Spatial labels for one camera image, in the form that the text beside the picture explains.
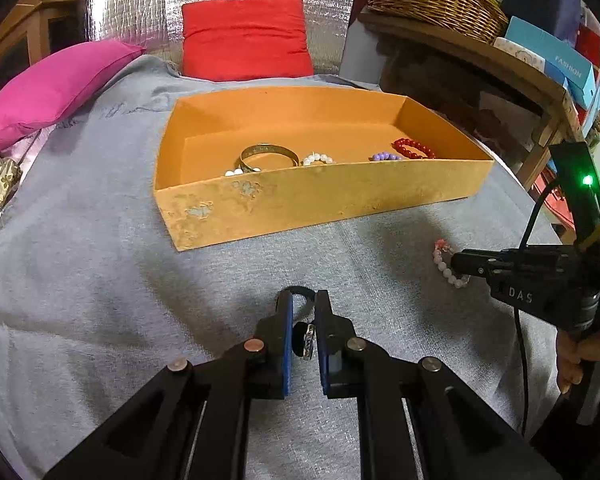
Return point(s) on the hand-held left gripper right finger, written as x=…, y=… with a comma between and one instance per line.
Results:
x=322, y=350

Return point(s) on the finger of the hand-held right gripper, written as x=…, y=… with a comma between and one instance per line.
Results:
x=472, y=262

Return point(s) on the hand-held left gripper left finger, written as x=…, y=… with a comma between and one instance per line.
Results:
x=286, y=350

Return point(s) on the orange cardboard box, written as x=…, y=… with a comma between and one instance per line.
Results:
x=330, y=195

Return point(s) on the metal bangle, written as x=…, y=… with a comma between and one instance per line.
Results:
x=270, y=148

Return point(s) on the person's right hand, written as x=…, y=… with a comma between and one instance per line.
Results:
x=570, y=365

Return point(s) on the wooden shelf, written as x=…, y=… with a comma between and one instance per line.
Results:
x=480, y=55

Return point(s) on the white patterned box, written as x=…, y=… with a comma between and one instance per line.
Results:
x=520, y=55

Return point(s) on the blue cardboard box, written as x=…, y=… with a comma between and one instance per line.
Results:
x=540, y=40

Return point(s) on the red box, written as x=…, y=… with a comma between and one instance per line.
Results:
x=590, y=45

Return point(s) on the wicker basket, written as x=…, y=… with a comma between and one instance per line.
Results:
x=440, y=0

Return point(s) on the dark blue bag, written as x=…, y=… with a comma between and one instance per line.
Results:
x=540, y=0

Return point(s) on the red pillow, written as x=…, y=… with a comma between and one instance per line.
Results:
x=245, y=40

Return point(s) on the pale pink sheet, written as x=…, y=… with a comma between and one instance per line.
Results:
x=30, y=145

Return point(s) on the magenta pillow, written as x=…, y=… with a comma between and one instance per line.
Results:
x=55, y=90

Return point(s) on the silver foil sheet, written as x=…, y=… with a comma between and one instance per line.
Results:
x=130, y=5

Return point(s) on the wooden cabinet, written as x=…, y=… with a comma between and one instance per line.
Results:
x=30, y=25

